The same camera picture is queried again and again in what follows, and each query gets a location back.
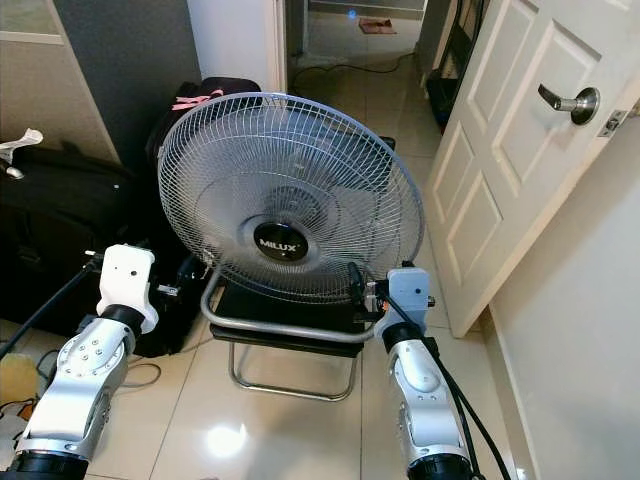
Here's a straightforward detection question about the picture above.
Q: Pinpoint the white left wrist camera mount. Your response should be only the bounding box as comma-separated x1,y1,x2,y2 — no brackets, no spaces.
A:
96,243,162,335

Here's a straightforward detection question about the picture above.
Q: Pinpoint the silver Milux electric fan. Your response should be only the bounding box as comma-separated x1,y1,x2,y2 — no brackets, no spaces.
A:
157,92,426,305

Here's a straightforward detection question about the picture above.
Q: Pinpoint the black hallway furniture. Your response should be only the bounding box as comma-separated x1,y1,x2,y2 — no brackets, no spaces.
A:
425,0,486,131

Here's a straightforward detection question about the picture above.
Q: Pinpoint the red booklet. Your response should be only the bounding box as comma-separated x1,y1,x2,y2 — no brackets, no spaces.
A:
357,16,399,37

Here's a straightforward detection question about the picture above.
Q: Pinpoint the yellow egg-print blanket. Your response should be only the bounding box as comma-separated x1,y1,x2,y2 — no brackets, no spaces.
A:
0,352,43,426

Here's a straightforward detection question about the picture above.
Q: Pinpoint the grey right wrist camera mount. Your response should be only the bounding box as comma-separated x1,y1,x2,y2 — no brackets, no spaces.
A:
374,263,436,331

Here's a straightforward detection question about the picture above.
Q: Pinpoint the white plastic clip object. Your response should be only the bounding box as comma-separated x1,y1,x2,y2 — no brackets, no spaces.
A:
0,128,44,181

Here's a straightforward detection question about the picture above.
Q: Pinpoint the black chrome-frame chair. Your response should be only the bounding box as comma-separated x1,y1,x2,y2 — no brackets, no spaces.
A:
198,270,381,403

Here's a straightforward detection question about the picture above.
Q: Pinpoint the black suitcase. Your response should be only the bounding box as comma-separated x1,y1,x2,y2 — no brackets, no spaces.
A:
0,145,191,359

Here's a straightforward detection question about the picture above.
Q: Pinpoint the metal door latch plate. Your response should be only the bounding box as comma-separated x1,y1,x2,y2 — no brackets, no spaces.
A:
598,108,625,139

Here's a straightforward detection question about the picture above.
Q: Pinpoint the black backpack with pink strap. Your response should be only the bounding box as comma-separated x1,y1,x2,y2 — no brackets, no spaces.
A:
145,78,266,191

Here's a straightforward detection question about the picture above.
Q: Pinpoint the thin dark floor cable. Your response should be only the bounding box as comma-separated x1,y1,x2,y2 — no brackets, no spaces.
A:
290,52,416,76

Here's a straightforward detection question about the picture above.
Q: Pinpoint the metal lever door handle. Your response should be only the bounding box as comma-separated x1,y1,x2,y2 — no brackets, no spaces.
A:
537,83,602,127

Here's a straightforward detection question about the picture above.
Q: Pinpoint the white panelled door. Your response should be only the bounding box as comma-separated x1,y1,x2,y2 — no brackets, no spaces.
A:
422,0,640,339

